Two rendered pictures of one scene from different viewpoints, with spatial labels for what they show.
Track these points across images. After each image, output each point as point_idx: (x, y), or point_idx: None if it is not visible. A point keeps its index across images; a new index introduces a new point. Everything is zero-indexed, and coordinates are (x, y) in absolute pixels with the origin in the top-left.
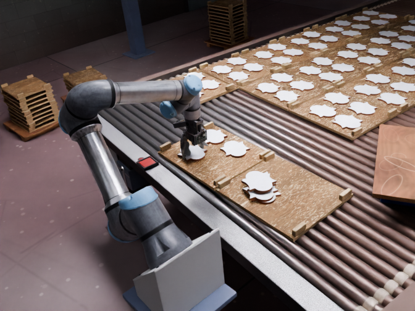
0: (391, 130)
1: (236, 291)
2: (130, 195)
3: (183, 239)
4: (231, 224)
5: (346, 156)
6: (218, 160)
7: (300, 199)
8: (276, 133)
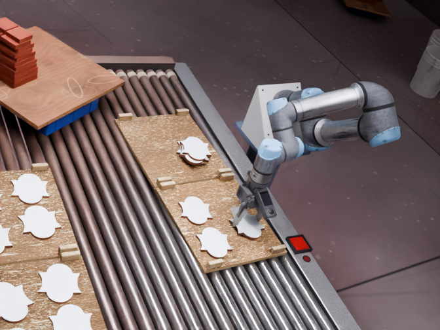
0: (36, 114)
1: None
2: (321, 91)
3: (280, 91)
4: (227, 146)
5: (77, 157)
6: (219, 205)
7: (162, 133)
8: (126, 225)
